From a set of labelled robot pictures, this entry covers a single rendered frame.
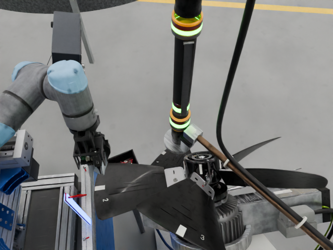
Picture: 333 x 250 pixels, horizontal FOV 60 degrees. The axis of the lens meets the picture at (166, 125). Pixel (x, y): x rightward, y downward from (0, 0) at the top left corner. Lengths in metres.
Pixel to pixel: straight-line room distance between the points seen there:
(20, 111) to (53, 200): 1.43
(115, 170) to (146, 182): 0.12
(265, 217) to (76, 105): 0.70
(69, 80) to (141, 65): 2.24
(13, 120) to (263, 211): 0.78
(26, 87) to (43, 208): 1.46
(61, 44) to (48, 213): 1.16
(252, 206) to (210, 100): 1.70
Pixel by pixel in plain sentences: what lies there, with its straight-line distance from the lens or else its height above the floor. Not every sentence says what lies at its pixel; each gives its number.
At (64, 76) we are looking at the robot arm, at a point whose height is 1.62.
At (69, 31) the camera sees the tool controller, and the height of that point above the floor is 1.24.
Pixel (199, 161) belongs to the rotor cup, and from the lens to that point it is 0.89.
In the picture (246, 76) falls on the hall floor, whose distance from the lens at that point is 2.85.
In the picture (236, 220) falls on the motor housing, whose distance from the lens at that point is 0.96.
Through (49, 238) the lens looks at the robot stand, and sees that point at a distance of 2.02.
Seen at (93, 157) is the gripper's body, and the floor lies 1.41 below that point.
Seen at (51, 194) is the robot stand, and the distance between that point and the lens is 2.10.
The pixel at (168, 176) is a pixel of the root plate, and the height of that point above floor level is 1.18.
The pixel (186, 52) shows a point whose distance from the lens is 0.44.
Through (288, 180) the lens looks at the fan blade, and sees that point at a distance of 0.91.
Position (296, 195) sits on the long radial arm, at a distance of 1.07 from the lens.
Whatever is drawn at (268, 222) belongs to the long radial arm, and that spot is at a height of 1.09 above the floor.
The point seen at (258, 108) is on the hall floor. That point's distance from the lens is 2.64.
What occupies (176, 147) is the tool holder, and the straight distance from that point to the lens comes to 0.69.
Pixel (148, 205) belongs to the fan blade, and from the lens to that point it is 0.69.
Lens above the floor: 2.07
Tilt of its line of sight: 59 degrees down
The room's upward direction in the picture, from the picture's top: straight up
